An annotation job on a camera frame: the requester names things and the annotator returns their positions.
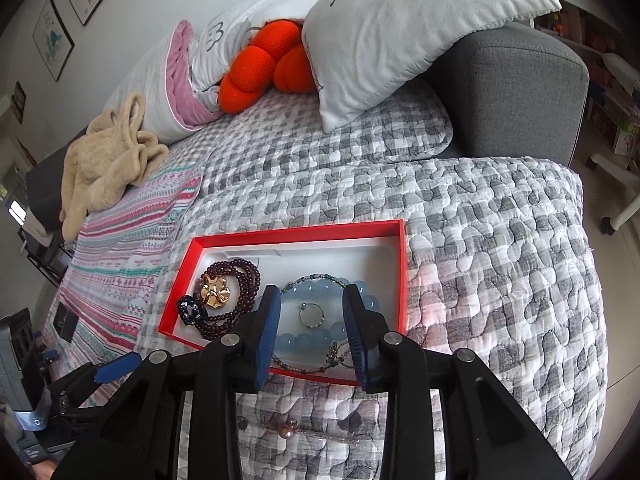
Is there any gold flower brooch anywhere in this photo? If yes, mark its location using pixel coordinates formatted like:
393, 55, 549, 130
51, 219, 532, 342
199, 276, 235, 308

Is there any small gold clasp charm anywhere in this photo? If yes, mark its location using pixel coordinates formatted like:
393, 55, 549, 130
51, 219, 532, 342
324, 341, 351, 367

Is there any light blue bead bracelet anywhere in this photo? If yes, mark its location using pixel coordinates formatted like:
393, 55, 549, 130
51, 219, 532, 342
272, 277, 383, 358

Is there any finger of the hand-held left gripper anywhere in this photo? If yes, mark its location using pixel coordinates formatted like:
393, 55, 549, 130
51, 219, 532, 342
47, 352, 142, 413

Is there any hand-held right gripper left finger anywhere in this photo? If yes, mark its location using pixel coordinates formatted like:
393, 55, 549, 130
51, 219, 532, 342
50, 284, 282, 480

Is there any dark crystal hair clip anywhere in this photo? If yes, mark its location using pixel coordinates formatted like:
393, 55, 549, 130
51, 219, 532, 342
176, 295, 206, 326

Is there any orange knot cushion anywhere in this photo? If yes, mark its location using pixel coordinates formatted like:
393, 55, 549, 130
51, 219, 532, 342
217, 20, 321, 115

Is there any red cardboard box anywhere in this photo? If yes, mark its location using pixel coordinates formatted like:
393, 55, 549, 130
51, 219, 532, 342
157, 219, 408, 387

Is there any grey checked quilt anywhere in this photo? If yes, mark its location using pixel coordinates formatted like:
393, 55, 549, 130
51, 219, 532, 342
145, 87, 608, 480

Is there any white printed pillow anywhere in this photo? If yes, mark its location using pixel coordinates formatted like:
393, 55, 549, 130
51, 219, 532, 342
187, 0, 371, 106

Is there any pink and white pillow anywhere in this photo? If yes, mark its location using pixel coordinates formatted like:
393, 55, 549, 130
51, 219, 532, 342
102, 20, 223, 146

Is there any blue picture frame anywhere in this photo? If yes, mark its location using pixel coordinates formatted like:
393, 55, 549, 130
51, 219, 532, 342
32, 0, 75, 82

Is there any black chair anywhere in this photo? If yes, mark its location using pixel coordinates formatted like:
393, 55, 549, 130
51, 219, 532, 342
17, 225, 66, 286

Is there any small black card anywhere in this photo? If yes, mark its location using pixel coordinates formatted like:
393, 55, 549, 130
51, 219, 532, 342
52, 302, 83, 343

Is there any cluttered white shelf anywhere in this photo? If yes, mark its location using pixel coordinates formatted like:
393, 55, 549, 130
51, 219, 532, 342
520, 0, 640, 156

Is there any white chair base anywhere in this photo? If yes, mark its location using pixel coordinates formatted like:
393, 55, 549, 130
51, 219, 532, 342
587, 152, 640, 235

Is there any light grey pillow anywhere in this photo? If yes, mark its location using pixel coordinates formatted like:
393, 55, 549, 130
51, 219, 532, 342
301, 0, 562, 133

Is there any dark red bead bracelet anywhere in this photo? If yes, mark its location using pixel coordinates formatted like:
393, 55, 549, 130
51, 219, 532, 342
192, 257, 263, 342

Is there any beige fleece blanket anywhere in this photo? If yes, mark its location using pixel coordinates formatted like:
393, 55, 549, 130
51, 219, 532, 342
59, 94, 171, 238

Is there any small silver ring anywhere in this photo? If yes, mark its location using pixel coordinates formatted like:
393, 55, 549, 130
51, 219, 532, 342
299, 302, 328, 330

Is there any thin multicolour beaded necklace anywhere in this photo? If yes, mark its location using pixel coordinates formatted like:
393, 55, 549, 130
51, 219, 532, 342
270, 272, 361, 376

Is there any pearl pendant necklace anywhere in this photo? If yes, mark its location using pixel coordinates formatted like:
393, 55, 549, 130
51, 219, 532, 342
270, 417, 361, 446

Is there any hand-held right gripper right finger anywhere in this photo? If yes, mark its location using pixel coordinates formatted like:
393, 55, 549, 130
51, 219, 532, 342
342, 284, 576, 480

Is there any striped patterned bed sheet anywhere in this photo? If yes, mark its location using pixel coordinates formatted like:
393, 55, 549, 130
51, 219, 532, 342
42, 157, 203, 396

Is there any grey sofa armrest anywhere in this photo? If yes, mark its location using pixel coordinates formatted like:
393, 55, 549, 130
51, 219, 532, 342
420, 20, 590, 168

